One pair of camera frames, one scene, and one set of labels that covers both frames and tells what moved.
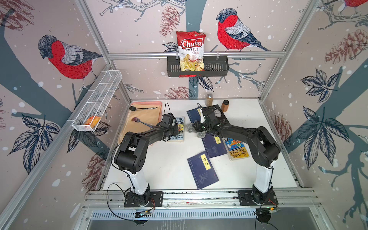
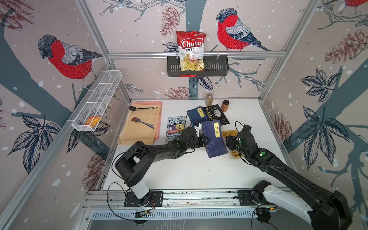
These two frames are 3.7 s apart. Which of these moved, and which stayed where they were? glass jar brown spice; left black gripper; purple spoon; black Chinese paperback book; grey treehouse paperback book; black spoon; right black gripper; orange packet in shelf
Moved: right black gripper; left black gripper
Stayed: purple spoon; glass jar brown spice; orange packet in shelf; black spoon; grey treehouse paperback book; black Chinese paperback book
